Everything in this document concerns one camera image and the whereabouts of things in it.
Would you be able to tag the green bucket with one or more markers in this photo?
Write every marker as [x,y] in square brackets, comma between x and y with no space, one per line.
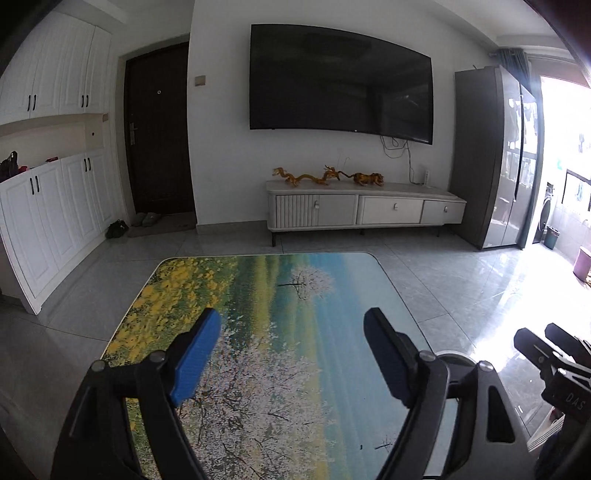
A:
[551,237]

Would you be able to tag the white shoe cabinet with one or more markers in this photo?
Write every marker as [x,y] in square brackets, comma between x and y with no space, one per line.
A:
[57,191]

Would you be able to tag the black wall television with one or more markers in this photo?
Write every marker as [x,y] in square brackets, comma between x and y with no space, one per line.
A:
[315,78]

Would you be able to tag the golden tiger ornament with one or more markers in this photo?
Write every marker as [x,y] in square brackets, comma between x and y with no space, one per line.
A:
[363,179]

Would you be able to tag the purple bucket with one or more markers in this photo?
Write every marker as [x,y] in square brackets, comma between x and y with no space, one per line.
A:
[582,265]

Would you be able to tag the golden dragon ornament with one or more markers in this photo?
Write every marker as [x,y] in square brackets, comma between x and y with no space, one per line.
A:
[329,174]

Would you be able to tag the white TV cabinet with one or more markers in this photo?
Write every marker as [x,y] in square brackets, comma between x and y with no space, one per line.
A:
[347,206]

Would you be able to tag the grey refrigerator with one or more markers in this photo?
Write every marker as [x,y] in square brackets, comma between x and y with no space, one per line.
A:
[495,157]

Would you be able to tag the brown door mat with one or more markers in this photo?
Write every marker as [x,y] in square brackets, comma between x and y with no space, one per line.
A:
[170,223]

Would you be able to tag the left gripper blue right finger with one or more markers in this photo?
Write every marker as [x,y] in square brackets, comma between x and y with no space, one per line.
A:
[394,353]

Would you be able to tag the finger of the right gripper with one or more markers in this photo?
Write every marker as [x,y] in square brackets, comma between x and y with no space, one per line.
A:
[538,352]
[576,348]

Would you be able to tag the grey slippers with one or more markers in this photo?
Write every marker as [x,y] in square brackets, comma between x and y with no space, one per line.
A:
[145,220]

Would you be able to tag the white round trash bin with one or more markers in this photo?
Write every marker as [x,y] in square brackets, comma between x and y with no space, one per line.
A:
[461,372]

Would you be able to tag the black shoes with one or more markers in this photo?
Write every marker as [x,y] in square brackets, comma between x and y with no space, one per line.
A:
[116,229]

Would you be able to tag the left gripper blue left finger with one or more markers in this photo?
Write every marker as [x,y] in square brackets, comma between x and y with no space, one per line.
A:
[194,353]

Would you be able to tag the dark entrance door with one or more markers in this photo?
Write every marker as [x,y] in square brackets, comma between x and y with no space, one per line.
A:
[156,135]

